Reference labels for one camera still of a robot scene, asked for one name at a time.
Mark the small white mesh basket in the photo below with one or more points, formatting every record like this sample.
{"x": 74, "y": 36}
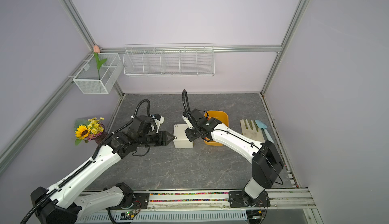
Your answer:
{"x": 86, "y": 79}

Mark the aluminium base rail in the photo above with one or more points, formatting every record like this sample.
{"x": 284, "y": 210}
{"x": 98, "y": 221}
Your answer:
{"x": 181, "y": 200}

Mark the white box with screws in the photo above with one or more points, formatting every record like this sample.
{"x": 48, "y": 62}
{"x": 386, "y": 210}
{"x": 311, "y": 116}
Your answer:
{"x": 181, "y": 141}

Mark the yellow plastic tray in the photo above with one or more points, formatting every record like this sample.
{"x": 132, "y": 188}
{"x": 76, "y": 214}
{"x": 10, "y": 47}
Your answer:
{"x": 221, "y": 116}

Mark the artificial pink tulip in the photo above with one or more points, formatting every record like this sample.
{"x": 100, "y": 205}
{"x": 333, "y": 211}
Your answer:
{"x": 99, "y": 62}

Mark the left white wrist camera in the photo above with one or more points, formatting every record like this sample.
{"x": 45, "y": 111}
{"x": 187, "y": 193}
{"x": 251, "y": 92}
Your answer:
{"x": 158, "y": 119}

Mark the beige cloth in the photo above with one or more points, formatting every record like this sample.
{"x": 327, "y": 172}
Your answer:
{"x": 251, "y": 130}

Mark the light blue spatula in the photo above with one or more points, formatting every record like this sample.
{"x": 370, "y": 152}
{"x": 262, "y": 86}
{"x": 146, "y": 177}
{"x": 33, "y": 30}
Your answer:
{"x": 265, "y": 133}

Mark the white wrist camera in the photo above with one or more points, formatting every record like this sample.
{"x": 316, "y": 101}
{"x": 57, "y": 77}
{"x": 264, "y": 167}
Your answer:
{"x": 158, "y": 119}
{"x": 187, "y": 122}

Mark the sunflower bouquet in vase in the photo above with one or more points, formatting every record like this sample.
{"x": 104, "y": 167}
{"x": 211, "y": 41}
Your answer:
{"x": 87, "y": 130}

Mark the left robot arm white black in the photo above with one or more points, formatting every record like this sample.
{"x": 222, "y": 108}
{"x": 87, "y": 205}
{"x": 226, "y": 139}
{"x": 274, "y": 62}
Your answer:
{"x": 62, "y": 203}

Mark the long white wire basket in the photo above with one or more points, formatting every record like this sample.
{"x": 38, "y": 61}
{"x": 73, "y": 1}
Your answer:
{"x": 177, "y": 59}

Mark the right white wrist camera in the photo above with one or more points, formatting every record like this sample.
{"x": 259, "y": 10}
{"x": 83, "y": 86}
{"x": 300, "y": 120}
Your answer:
{"x": 187, "y": 122}

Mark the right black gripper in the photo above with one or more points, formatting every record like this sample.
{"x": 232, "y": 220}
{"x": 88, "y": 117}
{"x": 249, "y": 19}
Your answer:
{"x": 189, "y": 136}

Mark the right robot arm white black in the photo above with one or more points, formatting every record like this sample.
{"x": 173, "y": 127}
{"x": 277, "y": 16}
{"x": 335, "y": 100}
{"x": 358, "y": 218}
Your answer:
{"x": 266, "y": 162}

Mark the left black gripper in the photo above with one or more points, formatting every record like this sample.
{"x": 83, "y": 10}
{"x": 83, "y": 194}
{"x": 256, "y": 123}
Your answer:
{"x": 162, "y": 138}

